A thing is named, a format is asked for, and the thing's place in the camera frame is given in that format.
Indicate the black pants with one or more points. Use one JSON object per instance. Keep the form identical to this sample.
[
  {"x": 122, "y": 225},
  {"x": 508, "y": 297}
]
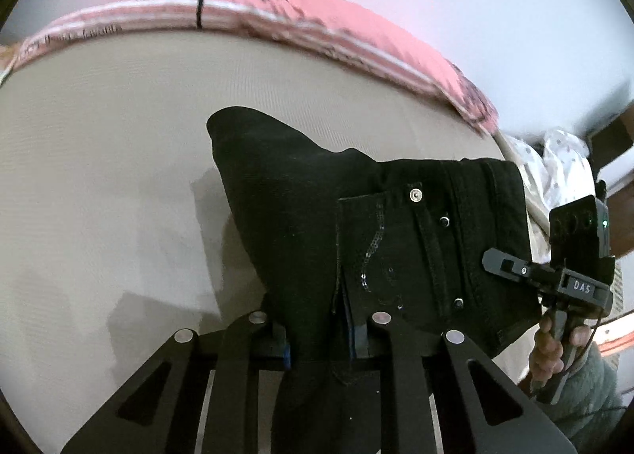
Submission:
[{"x": 408, "y": 234}]

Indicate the grey fleece sleeve forearm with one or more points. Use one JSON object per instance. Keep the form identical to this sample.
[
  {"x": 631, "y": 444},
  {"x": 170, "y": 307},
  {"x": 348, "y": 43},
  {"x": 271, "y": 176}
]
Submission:
[{"x": 590, "y": 407}]

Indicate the right hand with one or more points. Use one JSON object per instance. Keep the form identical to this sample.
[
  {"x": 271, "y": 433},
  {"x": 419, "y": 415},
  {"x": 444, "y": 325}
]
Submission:
[{"x": 546, "y": 358}]

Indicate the white dotted blanket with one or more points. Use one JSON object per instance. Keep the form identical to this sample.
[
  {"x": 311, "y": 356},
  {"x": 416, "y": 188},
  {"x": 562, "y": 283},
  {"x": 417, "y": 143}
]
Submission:
[{"x": 559, "y": 175}]

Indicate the dark wooden furniture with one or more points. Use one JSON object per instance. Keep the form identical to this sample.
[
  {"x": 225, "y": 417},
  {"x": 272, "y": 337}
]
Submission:
[{"x": 611, "y": 159}]

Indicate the pink striped tree-print pillow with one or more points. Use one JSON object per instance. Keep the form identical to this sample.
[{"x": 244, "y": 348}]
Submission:
[{"x": 337, "y": 29}]

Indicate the beige patterned mattress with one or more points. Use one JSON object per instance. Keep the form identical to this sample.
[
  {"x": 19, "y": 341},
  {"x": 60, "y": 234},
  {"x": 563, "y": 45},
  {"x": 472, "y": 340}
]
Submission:
[{"x": 115, "y": 229}]

